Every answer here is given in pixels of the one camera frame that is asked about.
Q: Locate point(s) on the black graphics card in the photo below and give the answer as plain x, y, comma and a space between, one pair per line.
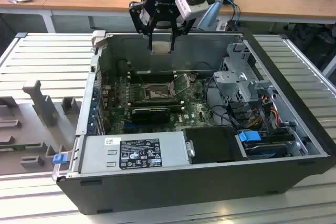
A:
149, 115

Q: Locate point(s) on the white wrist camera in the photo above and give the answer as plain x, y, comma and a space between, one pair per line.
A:
193, 3

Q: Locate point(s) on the black plastic shroud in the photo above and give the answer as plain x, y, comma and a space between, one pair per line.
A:
210, 145

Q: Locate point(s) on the black open pc case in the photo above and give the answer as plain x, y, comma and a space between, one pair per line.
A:
183, 190

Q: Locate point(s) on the black ram slot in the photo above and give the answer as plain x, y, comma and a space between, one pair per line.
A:
155, 100
152, 73
157, 105
152, 79
152, 76

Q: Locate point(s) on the silver cpu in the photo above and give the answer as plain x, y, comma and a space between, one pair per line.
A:
160, 48

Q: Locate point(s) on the pale blue teach pendant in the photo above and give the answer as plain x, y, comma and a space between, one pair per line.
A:
210, 15

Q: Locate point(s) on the blue disk carrier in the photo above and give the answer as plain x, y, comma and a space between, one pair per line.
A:
249, 136

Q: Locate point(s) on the cpu socket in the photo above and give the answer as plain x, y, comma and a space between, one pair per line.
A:
156, 92

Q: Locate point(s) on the grey parts rack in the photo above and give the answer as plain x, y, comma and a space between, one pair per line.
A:
39, 129

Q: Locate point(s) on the grey power supply unit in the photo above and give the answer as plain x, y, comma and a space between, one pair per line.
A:
99, 153

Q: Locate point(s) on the metal disk bay cage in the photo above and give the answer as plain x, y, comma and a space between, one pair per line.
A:
236, 82

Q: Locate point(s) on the blue plastic case latch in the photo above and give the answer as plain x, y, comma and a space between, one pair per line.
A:
59, 159

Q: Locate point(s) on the green motherboard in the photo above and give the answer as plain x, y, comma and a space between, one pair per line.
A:
194, 113

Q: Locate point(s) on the silver metal bracket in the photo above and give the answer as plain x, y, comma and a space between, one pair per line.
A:
191, 149

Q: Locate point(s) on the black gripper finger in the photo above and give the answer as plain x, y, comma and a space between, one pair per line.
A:
136, 16
173, 37

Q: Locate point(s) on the black hard disk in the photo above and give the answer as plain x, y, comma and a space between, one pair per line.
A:
265, 149

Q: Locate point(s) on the metal cpu locking lever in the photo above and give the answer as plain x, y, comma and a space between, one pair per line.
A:
141, 81

